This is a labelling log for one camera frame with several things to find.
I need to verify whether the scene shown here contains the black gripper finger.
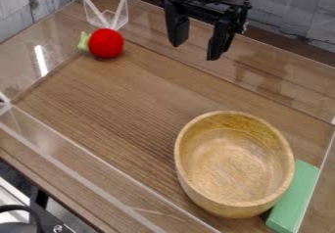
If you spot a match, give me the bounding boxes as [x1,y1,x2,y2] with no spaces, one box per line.
[165,0,189,47]
[207,20,235,61]

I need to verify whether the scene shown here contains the red felt fruit green leaf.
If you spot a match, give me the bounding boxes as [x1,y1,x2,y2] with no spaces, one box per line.
[77,28,124,59]

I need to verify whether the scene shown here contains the wooden bowl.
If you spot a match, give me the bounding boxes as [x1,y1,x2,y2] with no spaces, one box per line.
[173,111,295,218]

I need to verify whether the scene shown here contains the green rectangular block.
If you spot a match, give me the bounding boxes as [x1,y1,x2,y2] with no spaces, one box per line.
[265,160,319,233]

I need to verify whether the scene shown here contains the black metal table leg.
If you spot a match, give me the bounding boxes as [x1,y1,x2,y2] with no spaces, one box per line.
[29,186,89,233]

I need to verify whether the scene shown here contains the clear acrylic corner bracket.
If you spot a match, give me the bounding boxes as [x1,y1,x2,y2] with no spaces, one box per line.
[82,0,128,30]

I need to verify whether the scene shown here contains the clear acrylic front wall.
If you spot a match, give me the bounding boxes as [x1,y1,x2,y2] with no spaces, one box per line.
[0,93,220,233]

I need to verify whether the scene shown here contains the black cable bottom left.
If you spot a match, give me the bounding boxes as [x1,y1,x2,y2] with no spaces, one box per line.
[0,205,44,233]

